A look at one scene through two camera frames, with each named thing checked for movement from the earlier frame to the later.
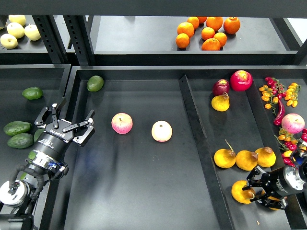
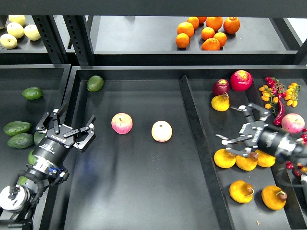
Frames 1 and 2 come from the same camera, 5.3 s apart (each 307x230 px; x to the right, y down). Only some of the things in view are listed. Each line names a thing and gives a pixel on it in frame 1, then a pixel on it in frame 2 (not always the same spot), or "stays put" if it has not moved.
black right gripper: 274,182 -> 262,136
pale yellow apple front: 8,41 stays put
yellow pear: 242,196 stays put
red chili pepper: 280,114 stays put
